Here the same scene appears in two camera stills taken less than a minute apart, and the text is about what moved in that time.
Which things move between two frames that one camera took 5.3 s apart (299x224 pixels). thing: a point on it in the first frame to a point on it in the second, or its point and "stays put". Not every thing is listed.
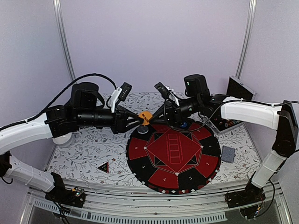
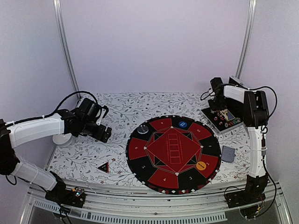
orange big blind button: [146, 115] to [201, 165]
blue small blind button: [185, 124] stays put
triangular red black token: [104, 167] stays put
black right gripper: [173, 113] to [214, 108]
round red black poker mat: [175, 160] stays put
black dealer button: [142, 129] stays put
